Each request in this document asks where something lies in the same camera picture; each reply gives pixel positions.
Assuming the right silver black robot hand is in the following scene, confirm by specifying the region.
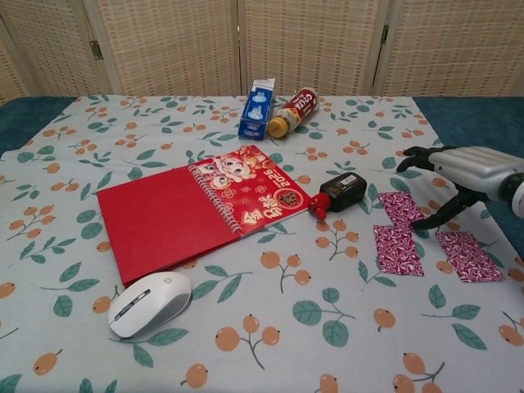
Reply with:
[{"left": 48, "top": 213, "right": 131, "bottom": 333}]
[{"left": 395, "top": 145, "right": 517, "bottom": 232}]

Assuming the magenta patterned packet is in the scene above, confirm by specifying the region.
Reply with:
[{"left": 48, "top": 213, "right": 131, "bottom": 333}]
[
  {"left": 434, "top": 230, "right": 507, "bottom": 283},
  {"left": 378, "top": 191, "right": 427, "bottom": 225},
  {"left": 373, "top": 224, "right": 426, "bottom": 277}
]

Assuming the black ink bottle red cap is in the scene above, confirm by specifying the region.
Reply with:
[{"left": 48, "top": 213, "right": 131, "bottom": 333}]
[{"left": 309, "top": 172, "right": 368, "bottom": 223}]

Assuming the red Costa coffee bottle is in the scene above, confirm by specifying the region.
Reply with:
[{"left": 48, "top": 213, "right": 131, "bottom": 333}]
[{"left": 268, "top": 85, "right": 319, "bottom": 140}]

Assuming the blue toothpaste box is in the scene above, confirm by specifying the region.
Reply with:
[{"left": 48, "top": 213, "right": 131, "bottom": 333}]
[{"left": 237, "top": 79, "right": 276, "bottom": 140}]

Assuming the floral print tablecloth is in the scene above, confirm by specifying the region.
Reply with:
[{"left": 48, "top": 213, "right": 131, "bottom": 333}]
[{"left": 0, "top": 93, "right": 524, "bottom": 393}]

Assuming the red spiral desk calendar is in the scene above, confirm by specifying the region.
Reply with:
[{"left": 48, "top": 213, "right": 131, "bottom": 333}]
[{"left": 96, "top": 144, "right": 311, "bottom": 289}]

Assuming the woven bamboo folding screen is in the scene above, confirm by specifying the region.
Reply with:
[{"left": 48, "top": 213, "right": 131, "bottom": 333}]
[{"left": 0, "top": 0, "right": 524, "bottom": 104}]

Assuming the white computer mouse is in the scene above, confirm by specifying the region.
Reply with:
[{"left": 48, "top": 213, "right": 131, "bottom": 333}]
[{"left": 107, "top": 271, "right": 192, "bottom": 340}]

